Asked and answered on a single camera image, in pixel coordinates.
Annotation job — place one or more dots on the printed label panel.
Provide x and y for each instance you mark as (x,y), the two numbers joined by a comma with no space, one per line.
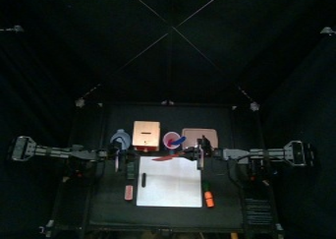
(258,212)

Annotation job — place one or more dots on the red wooden drawer box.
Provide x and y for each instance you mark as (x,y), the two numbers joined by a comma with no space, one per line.
(146,134)

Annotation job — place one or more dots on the red plastic cup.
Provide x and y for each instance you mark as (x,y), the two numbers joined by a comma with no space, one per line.
(170,142)

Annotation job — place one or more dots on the blue pen with red tip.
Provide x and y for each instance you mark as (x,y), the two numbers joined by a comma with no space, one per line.
(179,140)

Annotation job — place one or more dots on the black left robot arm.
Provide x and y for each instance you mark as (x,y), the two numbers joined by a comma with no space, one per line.
(57,151)

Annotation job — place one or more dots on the black marker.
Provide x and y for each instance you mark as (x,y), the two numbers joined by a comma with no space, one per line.
(143,180)

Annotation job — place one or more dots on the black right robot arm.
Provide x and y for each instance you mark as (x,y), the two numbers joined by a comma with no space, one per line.
(263,152)

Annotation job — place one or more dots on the small pink red block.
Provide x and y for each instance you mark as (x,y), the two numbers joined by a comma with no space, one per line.
(129,192)

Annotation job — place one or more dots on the red slim elongated toy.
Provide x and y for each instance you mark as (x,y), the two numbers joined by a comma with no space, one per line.
(169,157)

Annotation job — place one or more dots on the white paper sheet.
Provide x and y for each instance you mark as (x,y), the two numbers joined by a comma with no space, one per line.
(171,184)

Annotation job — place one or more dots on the orange toy carrot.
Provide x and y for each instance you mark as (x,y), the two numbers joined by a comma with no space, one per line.
(210,198)

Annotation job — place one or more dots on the flat wooden tray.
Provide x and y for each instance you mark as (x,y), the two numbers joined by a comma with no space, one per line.
(202,135)

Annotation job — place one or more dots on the green and white block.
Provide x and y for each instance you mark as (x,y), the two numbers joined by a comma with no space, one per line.
(131,170)

